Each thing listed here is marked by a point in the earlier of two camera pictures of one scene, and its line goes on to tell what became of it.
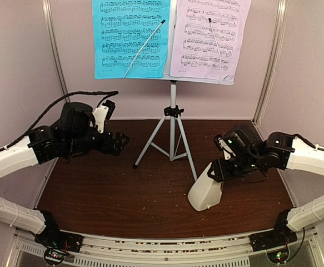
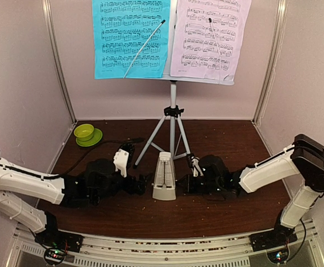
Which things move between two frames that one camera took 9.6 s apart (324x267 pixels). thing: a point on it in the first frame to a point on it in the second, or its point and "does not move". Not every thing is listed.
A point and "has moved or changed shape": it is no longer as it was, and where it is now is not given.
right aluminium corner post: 279,31 does not move
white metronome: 205,192 has moved or changed shape
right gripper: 219,177 to 188,189
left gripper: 106,148 to 141,184
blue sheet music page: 120,27 does not move
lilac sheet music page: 194,53 does not move
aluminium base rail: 100,250 does not move
